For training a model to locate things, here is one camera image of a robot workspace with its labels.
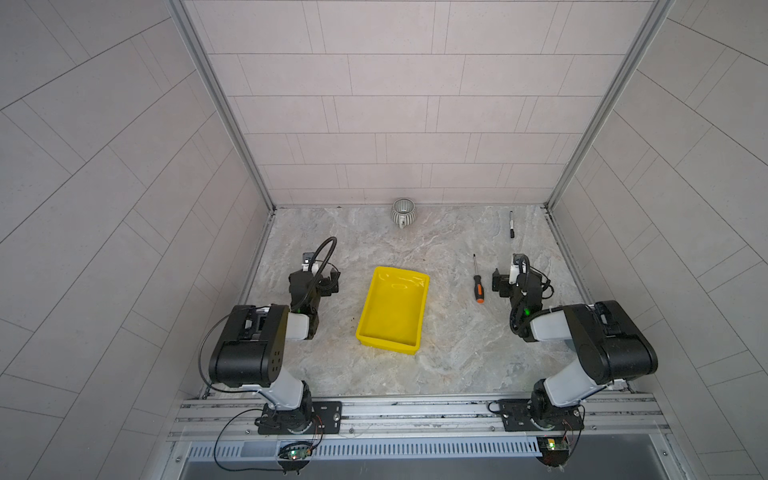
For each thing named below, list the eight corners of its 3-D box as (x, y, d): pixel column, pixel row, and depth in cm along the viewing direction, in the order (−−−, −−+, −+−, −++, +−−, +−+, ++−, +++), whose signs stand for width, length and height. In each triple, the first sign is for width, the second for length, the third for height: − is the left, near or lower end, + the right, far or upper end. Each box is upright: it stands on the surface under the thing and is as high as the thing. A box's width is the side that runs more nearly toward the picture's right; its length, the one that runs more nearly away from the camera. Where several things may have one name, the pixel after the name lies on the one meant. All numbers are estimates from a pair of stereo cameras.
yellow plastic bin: (357, 343, 85) (355, 334, 79) (376, 276, 99) (375, 264, 94) (418, 356, 83) (420, 348, 77) (429, 285, 97) (430, 274, 92)
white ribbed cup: (392, 231, 110) (392, 220, 105) (392, 208, 118) (392, 196, 113) (415, 232, 110) (416, 220, 105) (414, 208, 118) (415, 196, 113)
